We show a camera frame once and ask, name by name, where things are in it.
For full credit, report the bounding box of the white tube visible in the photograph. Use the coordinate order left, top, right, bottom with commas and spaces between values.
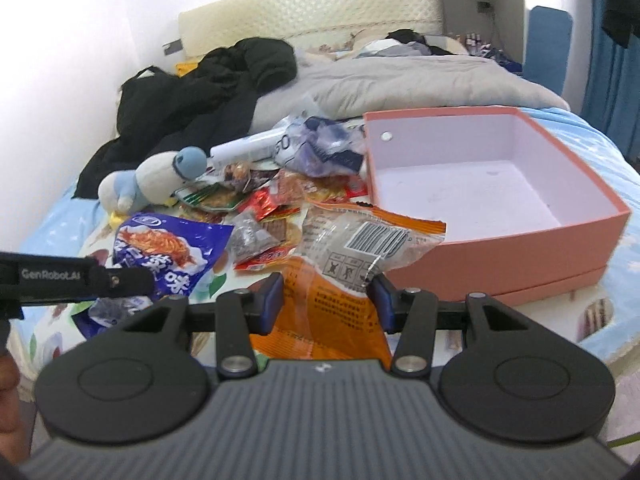
209, 129, 288, 165

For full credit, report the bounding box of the grey pillow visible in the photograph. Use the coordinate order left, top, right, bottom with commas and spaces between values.
249, 52, 572, 133

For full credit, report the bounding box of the orange snack packets pile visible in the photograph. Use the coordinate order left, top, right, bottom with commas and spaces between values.
272, 169, 373, 208

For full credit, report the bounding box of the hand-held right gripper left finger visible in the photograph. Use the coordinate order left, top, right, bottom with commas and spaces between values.
120, 272, 285, 378

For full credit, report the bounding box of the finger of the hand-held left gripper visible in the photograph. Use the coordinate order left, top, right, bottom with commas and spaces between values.
106, 267, 156, 302

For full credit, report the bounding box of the fruit print cloth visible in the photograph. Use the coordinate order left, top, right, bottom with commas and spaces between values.
30, 175, 618, 367

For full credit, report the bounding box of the person's left forearm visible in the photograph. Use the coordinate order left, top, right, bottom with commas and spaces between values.
0, 350, 24, 437

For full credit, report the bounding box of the clear plastic bag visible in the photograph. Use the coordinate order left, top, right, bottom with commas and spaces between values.
271, 114, 370, 179

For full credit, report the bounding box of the black hanging garment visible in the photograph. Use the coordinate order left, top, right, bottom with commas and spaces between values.
550, 0, 640, 50

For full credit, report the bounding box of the light blue bed sheet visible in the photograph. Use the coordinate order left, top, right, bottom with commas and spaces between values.
15, 105, 640, 367

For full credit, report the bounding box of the shiny red snack packet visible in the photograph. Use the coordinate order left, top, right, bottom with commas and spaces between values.
239, 189, 302, 222

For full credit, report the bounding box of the blue snack bag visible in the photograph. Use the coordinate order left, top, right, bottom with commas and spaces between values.
75, 211, 235, 341

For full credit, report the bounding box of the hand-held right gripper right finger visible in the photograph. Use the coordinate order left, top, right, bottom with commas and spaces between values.
367, 272, 531, 377

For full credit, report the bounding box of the clear packet with dark snack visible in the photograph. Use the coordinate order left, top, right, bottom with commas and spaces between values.
226, 210, 282, 262

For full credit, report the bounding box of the blue chair back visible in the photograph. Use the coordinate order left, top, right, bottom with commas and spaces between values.
524, 5, 574, 97

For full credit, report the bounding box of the green snack packet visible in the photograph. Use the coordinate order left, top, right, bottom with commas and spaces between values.
172, 182, 253, 212

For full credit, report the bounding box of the large orange snack bag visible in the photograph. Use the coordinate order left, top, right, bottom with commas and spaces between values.
248, 202, 447, 368

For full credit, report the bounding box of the red orange snack packet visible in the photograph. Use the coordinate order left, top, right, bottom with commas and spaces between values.
234, 219, 307, 273

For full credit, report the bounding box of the black jacket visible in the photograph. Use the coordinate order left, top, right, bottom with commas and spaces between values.
74, 36, 299, 200

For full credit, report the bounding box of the white and blue penguin plush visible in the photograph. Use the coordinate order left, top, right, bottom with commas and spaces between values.
97, 146, 209, 222

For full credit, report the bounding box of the cream quilted headboard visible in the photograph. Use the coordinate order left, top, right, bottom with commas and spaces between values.
178, 0, 444, 60

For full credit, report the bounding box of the pile of dark clothes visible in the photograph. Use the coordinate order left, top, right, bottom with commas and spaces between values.
350, 29, 468, 59

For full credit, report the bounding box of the blue curtain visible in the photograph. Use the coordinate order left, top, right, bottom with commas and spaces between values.
580, 0, 640, 163

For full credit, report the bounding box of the pink cardboard box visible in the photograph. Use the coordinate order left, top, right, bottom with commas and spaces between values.
363, 106, 632, 307

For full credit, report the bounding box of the brown snack packet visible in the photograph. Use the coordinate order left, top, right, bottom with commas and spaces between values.
220, 160, 273, 195

